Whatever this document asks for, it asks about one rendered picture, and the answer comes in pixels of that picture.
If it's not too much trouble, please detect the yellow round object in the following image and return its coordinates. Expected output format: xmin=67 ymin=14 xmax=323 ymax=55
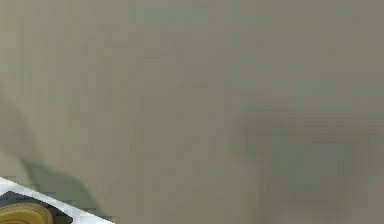
xmin=0 ymin=202 xmax=54 ymax=224

